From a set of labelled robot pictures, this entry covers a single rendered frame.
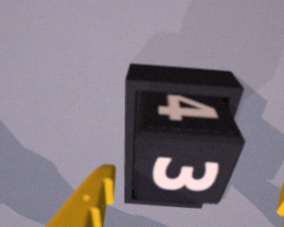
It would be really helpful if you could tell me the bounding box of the black number cube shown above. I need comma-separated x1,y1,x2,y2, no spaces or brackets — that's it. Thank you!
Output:
134,91,245,204

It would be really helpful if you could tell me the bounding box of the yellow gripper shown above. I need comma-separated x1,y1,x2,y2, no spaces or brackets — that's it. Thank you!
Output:
45,165,284,227

